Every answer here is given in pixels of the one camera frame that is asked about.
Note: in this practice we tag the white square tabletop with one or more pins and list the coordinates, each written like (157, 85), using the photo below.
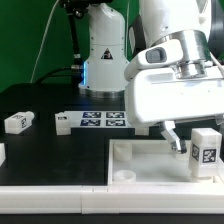
(152, 161)

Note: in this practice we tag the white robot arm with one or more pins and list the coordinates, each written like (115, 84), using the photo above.
(189, 21)

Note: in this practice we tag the white obstacle rail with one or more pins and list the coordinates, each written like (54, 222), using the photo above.
(2, 153)
(189, 198)

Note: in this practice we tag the apriltag marker sheet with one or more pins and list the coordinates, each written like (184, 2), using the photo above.
(97, 119)

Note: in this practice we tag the white left obstacle rail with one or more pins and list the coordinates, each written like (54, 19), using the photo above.
(2, 153)

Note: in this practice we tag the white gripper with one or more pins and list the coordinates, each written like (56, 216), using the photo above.
(156, 95)

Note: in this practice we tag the white front obstacle rail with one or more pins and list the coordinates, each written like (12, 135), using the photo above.
(189, 198)

